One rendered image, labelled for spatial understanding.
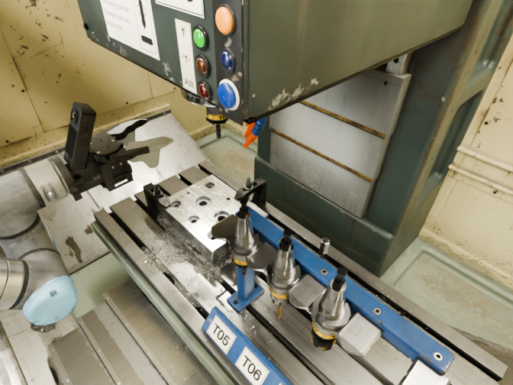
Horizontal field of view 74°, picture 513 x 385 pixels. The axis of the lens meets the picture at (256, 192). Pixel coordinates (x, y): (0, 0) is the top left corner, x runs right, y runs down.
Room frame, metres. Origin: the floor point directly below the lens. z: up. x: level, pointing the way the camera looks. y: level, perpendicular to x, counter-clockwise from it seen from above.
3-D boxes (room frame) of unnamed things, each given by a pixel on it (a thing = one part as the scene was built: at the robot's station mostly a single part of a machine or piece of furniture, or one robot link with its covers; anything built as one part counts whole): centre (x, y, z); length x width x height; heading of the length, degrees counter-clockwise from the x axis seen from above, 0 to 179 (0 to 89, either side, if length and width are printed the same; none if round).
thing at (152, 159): (0.57, 0.21, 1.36); 0.09 x 0.03 x 0.06; 109
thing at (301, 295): (0.36, -0.09, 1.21); 0.07 x 0.05 x 0.01; 135
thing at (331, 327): (0.32, -0.13, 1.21); 0.06 x 0.06 x 0.03
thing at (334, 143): (1.05, -0.22, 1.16); 0.48 x 0.05 x 0.51; 45
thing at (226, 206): (0.82, 0.14, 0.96); 0.29 x 0.23 x 0.05; 45
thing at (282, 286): (0.40, -0.05, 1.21); 0.06 x 0.06 x 0.03
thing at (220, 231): (0.52, 0.06, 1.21); 0.07 x 0.05 x 0.01; 135
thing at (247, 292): (0.56, 0.02, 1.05); 0.10 x 0.05 x 0.30; 135
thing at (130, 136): (0.63, 0.27, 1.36); 0.09 x 0.03 x 0.06; 158
